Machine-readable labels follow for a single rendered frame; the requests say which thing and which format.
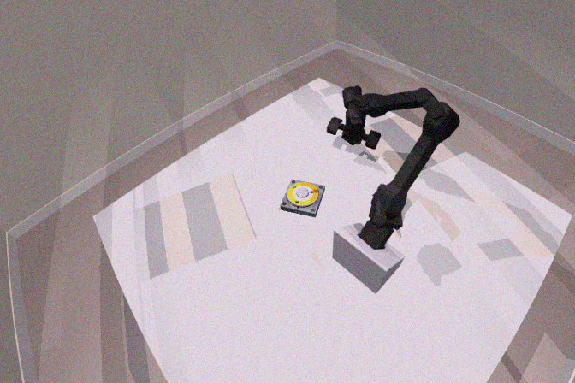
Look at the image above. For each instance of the orange round plate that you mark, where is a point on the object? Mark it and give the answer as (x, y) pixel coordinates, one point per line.
(305, 201)

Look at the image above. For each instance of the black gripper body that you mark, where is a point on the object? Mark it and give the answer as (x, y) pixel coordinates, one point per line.
(358, 133)

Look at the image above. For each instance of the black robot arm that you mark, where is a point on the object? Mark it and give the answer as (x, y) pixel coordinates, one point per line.
(389, 200)

